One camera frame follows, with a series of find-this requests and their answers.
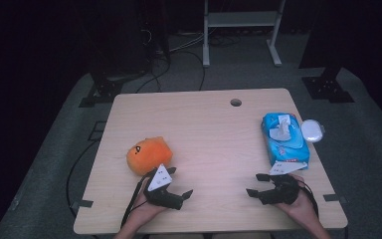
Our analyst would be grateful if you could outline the white oval case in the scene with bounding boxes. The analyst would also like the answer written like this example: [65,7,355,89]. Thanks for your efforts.
[300,119,326,143]

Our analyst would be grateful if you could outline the white wet wipe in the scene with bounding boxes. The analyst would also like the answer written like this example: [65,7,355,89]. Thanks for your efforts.
[269,119,292,141]

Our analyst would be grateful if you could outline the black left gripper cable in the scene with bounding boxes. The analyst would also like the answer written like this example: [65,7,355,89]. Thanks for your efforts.
[120,177,147,229]

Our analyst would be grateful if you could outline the orange plush toy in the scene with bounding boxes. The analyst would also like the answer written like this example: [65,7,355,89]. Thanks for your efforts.
[125,135,174,176]

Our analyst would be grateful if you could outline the black floor tape marks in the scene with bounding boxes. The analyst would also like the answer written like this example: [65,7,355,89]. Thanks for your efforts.
[88,120,107,142]

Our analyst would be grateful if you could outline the black floor cable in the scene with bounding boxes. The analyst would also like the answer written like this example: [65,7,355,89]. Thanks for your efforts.
[67,140,97,213]
[135,56,172,94]
[175,49,207,92]

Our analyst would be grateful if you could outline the white metal stand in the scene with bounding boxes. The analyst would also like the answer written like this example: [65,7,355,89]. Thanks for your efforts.
[202,0,287,69]

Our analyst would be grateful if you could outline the black stand base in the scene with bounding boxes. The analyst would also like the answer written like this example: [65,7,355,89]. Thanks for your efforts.
[78,71,127,109]
[301,66,356,104]

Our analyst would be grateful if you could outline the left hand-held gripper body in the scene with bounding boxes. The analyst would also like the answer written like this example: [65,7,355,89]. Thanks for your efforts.
[143,163,184,211]

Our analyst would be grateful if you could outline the person's left hand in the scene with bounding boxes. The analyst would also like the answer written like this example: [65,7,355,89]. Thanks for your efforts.
[125,183,168,231]

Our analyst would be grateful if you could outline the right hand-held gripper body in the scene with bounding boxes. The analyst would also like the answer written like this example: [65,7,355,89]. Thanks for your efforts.
[260,160,308,206]

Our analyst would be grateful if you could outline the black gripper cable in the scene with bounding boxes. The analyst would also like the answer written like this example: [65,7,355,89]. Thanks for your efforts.
[120,177,147,229]
[296,180,320,218]

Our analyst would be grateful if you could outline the white floor cable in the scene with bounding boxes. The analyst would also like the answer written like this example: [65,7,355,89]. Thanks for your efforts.
[170,33,207,54]

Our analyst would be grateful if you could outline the blue wet wipes pack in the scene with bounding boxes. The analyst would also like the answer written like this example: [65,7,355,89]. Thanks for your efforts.
[261,112,311,171]

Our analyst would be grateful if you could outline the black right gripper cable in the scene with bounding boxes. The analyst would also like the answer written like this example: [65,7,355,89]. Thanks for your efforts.
[296,180,320,218]

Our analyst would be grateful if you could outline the person's right hand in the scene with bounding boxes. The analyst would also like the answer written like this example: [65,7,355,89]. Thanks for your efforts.
[275,174,317,224]

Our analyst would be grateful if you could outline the black tape strip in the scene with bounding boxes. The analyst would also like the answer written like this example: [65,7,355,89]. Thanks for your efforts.
[322,193,348,204]
[70,199,95,210]

